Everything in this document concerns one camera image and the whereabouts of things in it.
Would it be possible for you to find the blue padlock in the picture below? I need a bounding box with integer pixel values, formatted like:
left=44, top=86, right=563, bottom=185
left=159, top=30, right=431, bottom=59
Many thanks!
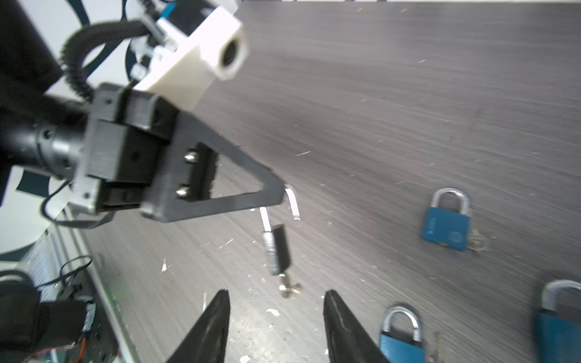
left=378, top=303, right=445, bottom=362
left=535, top=280, right=580, bottom=362
left=421, top=188, right=486, bottom=252

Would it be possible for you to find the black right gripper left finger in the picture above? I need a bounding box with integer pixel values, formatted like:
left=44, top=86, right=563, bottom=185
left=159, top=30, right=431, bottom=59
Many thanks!
left=166, top=290, right=231, bottom=363

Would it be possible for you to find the black corrugated cable left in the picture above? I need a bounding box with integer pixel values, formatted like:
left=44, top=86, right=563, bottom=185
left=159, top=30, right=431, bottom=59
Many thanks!
left=58, top=19, right=153, bottom=103

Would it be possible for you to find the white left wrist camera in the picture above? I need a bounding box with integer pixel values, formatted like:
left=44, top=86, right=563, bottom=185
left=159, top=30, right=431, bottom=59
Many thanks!
left=131, top=1, right=249, bottom=111

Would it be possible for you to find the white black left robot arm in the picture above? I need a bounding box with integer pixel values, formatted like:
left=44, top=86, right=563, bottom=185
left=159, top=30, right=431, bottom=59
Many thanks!
left=1, top=1, right=287, bottom=229

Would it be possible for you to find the black padlock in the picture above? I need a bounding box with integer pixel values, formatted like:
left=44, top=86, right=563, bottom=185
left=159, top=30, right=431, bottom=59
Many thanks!
left=259, top=207, right=296, bottom=298

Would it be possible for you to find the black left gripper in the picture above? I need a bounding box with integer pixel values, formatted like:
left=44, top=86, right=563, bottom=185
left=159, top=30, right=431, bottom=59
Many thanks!
left=71, top=83, right=285, bottom=223

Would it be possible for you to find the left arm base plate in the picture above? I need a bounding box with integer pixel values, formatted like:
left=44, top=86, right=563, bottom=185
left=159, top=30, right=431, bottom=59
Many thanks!
left=43, top=272, right=122, bottom=362

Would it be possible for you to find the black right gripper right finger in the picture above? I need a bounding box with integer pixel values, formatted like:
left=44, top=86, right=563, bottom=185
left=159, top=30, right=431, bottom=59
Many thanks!
left=323, top=290, right=389, bottom=363

